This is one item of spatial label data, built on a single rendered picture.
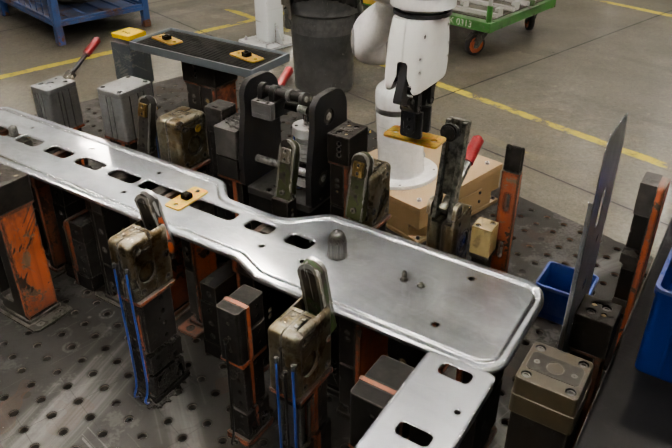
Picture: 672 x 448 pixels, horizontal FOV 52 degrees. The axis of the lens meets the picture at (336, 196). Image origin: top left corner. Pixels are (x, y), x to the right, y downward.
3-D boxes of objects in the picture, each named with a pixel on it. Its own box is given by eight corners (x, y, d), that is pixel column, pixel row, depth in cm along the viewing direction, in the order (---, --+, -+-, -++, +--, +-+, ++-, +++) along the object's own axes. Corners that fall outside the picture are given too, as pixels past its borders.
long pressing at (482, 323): (-81, 140, 156) (-83, 134, 156) (7, 107, 173) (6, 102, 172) (497, 383, 92) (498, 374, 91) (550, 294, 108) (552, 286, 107)
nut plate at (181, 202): (178, 211, 127) (177, 205, 127) (163, 205, 129) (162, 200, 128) (209, 192, 133) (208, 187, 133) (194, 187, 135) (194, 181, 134)
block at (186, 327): (176, 329, 144) (158, 211, 129) (217, 296, 153) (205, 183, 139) (195, 339, 141) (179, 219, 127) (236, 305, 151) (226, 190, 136)
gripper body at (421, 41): (415, -11, 93) (410, 68, 98) (377, 5, 85) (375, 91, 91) (467, -4, 89) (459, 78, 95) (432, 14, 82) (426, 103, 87)
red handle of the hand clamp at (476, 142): (430, 205, 116) (467, 130, 121) (432, 211, 118) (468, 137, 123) (453, 212, 114) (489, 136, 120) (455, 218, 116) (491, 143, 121)
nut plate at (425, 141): (381, 135, 97) (382, 128, 97) (394, 126, 100) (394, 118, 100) (435, 149, 93) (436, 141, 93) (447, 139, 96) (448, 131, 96)
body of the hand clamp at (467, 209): (414, 363, 135) (426, 210, 118) (429, 343, 140) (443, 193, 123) (442, 375, 132) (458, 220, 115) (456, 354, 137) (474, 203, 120)
